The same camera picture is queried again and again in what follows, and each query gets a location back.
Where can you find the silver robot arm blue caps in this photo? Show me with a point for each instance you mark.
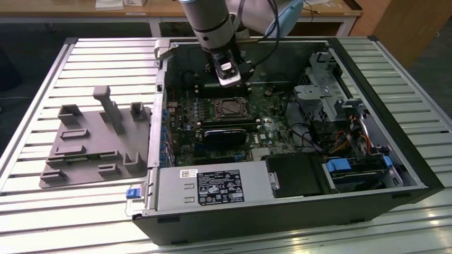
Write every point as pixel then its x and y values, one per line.
pixel 208 23

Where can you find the CPU socket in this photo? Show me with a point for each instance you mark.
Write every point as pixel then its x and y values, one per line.
pixel 216 118

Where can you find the round coin battery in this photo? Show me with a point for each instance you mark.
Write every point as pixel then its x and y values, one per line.
pixel 266 92

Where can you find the black RAM stick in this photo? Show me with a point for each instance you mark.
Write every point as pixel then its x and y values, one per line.
pixel 229 122

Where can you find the grey metal drive cage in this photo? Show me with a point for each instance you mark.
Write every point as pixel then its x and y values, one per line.
pixel 328 79

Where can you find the green motherboard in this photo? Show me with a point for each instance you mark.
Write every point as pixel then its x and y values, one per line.
pixel 274 132

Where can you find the black graphics card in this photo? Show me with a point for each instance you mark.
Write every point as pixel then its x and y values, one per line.
pixel 225 137

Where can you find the small silver heatsink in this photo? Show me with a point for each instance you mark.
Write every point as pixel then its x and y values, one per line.
pixel 261 154

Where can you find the small white box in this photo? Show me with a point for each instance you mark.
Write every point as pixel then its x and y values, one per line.
pixel 133 2

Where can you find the black plastic shroud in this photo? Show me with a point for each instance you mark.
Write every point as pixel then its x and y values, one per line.
pixel 300 174

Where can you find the blue disk carrier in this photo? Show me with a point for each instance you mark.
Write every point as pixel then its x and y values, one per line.
pixel 337 166

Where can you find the large white box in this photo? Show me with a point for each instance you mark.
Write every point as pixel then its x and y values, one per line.
pixel 109 5

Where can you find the wooden cabinet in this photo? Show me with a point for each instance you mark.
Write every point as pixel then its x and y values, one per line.
pixel 405 26

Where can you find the grey power supply with label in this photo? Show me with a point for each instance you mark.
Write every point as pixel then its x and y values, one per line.
pixel 169 190

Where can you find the black hard disk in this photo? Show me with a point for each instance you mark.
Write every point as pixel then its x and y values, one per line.
pixel 356 180

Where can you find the grey plastic part rack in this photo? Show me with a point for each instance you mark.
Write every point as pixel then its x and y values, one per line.
pixel 88 137

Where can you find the small blue plastic tab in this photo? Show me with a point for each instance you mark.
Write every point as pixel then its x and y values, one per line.
pixel 386 162

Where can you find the blue case latch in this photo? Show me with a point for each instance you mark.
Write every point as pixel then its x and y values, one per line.
pixel 133 193

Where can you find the black open PC case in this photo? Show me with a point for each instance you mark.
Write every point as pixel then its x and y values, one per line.
pixel 246 227

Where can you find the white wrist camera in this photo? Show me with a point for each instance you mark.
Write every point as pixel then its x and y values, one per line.
pixel 226 72

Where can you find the wooden desk white frame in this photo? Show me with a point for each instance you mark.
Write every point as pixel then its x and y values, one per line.
pixel 52 10

